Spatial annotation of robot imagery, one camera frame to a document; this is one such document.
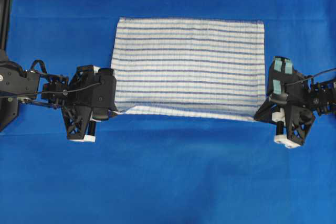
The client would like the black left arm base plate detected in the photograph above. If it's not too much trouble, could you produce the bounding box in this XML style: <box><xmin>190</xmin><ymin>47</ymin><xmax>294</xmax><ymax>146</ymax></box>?
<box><xmin>0</xmin><ymin>98</ymin><xmax>19</xmax><ymax>132</ymax></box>

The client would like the blue table cloth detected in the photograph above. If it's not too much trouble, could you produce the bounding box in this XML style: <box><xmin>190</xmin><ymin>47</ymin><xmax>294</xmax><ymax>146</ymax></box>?
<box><xmin>1</xmin><ymin>0</ymin><xmax>335</xmax><ymax>223</ymax></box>

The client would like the blue striped white towel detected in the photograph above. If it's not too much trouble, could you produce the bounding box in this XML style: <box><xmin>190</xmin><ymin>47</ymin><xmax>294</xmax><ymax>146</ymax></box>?
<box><xmin>111</xmin><ymin>17</ymin><xmax>266</xmax><ymax>121</ymax></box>

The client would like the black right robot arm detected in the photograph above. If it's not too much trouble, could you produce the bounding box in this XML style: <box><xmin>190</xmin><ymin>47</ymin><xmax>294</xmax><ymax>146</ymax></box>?
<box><xmin>254</xmin><ymin>57</ymin><xmax>335</xmax><ymax>148</ymax></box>

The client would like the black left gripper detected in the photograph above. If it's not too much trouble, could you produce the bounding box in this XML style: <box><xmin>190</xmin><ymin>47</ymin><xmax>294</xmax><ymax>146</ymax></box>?
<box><xmin>41</xmin><ymin>65</ymin><xmax>120</xmax><ymax>143</ymax></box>

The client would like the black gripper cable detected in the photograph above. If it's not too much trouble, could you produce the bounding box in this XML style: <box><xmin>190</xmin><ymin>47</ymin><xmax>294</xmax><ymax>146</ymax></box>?
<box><xmin>0</xmin><ymin>81</ymin><xmax>102</xmax><ymax>99</ymax></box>
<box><xmin>285</xmin><ymin>68</ymin><xmax>336</xmax><ymax>86</ymax></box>

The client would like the black left frame rail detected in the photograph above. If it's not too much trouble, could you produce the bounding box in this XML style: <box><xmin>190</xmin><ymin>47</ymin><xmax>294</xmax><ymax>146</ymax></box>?
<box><xmin>1</xmin><ymin>0</ymin><xmax>12</xmax><ymax>50</ymax></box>

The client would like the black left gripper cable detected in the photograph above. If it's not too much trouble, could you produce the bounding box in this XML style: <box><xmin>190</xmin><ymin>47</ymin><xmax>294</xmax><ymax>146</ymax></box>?
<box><xmin>0</xmin><ymin>81</ymin><xmax>102</xmax><ymax>99</ymax></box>

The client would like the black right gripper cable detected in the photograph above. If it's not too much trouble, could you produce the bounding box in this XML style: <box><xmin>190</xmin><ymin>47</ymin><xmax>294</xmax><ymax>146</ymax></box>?
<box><xmin>285</xmin><ymin>68</ymin><xmax>336</xmax><ymax>86</ymax></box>

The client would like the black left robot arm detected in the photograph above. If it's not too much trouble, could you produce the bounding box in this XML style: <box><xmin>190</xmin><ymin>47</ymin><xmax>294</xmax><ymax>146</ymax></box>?
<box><xmin>1</xmin><ymin>51</ymin><xmax>118</xmax><ymax>142</ymax></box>

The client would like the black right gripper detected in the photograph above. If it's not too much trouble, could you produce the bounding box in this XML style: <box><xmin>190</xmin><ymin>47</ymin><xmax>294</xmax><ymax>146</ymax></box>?
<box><xmin>254</xmin><ymin>56</ymin><xmax>315</xmax><ymax>148</ymax></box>

